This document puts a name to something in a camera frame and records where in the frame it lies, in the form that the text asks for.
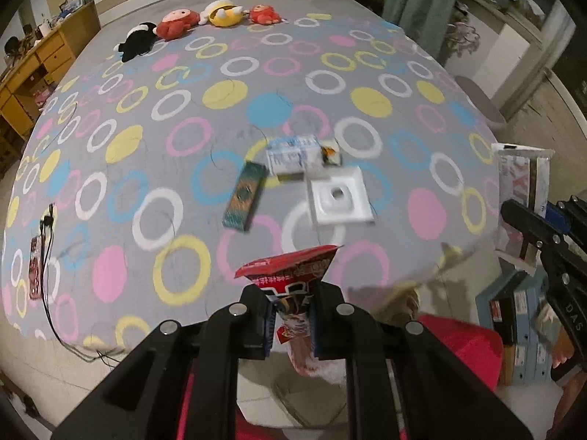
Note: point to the person's right forearm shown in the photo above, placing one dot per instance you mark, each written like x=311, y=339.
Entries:
x=573, y=398

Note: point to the grey plastic stool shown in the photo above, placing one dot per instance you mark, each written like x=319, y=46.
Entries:
x=481, y=98

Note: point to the green patterned packet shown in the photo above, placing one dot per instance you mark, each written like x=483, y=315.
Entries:
x=243, y=197

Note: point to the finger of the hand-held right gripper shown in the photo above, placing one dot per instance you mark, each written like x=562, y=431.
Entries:
x=532, y=224
x=557, y=217

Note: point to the red snack packet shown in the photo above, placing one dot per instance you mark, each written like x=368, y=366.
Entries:
x=293, y=270

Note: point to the white board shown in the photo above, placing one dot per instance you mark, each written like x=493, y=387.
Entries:
x=520, y=64

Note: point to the bed with circle-pattern sheet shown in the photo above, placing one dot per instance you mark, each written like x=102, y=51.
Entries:
x=183, y=146

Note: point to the green curtain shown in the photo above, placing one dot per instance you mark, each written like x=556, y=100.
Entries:
x=422, y=0

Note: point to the beige slipper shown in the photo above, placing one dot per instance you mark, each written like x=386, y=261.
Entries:
x=399, y=302

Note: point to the stack of boxed books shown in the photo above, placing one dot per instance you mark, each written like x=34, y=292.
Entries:
x=513, y=321

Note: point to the white cardboard box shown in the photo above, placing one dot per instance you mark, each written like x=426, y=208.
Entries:
x=516, y=174

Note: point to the blue and white carton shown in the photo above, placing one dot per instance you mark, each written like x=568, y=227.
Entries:
x=293, y=153

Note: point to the wooden dresser desk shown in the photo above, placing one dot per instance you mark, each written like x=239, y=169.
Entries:
x=50, y=50

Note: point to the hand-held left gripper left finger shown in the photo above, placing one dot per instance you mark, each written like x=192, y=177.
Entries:
x=257, y=325

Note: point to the white square plastic tray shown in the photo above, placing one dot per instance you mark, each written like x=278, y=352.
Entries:
x=355, y=204

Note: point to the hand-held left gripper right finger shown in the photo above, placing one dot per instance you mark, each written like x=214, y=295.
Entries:
x=328, y=325

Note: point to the yellow bee plush toy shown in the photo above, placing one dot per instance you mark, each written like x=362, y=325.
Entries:
x=222, y=14

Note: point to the black and white plush toy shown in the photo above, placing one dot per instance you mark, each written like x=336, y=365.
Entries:
x=137, y=39

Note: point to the small red plush toy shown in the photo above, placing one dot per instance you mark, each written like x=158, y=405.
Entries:
x=263, y=13

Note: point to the small orange black packet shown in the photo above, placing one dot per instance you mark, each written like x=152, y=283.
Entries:
x=330, y=153

